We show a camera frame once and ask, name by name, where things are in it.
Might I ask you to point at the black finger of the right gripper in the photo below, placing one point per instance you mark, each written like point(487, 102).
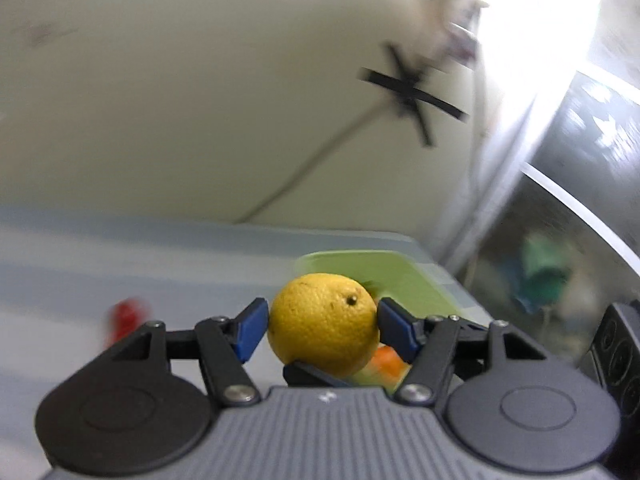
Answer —
point(302, 375)

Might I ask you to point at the white power strip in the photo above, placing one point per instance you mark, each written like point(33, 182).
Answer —
point(450, 34)

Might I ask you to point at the red cherry tomato upper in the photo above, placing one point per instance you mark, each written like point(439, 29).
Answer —
point(124, 318)

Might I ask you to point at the large yellow citrus fruit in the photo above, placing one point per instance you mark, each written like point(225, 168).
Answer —
point(328, 321)

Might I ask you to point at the light green plastic basket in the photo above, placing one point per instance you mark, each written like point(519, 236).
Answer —
point(384, 274)

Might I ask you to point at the window frame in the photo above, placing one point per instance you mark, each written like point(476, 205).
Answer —
point(581, 148)

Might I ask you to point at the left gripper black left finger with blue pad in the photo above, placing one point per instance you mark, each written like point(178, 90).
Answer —
point(150, 399)

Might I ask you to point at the black tape cross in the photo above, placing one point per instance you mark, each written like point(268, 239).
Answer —
point(403, 86)

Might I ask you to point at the large orange tangerine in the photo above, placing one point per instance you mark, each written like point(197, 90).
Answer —
point(386, 367)

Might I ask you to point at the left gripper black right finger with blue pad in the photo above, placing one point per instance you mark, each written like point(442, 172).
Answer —
point(499, 394)

